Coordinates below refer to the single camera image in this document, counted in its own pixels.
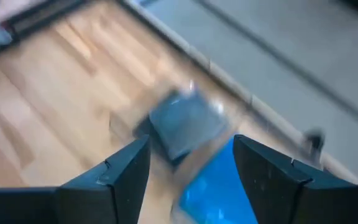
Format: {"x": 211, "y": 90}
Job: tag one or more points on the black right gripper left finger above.
{"x": 89, "y": 199}

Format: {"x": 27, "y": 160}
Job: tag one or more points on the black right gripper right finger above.
{"x": 291, "y": 199}

